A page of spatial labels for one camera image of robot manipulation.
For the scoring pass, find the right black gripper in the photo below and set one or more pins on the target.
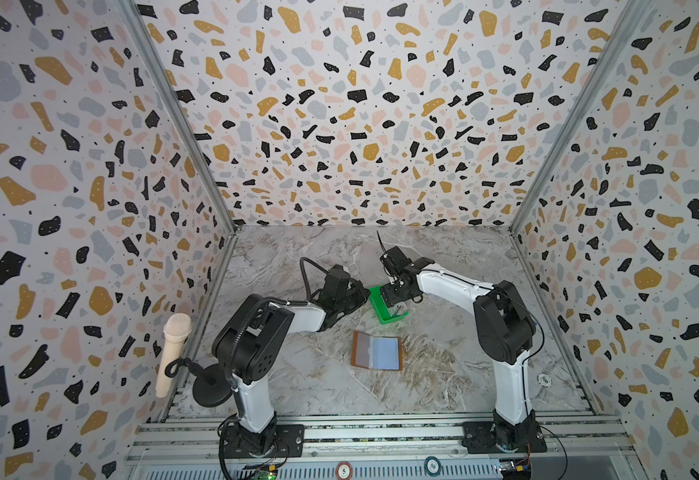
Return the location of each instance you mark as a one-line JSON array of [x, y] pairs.
[[398, 288]]

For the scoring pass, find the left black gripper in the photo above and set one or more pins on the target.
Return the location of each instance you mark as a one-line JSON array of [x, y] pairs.
[[357, 288]]

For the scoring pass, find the stack of credit cards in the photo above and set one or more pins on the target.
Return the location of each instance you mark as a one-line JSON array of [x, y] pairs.
[[399, 311]]

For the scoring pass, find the green plastic card tray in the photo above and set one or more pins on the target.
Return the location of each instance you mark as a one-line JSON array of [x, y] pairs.
[[380, 309]]

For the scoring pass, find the brown leather card holder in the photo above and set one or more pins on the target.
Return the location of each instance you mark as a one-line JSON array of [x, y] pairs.
[[376, 353]]

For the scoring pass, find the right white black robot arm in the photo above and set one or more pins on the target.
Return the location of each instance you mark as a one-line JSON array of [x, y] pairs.
[[505, 330]]

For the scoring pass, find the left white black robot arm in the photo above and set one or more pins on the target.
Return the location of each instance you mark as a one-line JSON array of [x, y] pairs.
[[247, 347]]

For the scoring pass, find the black round microphone stand base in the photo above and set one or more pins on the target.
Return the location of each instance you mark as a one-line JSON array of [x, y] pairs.
[[211, 389]]

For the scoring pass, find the beige foam microphone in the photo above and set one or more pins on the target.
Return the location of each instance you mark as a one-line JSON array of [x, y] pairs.
[[175, 333]]

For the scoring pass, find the aluminium mounting rail frame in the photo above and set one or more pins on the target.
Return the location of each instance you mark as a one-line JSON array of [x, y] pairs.
[[570, 445]]

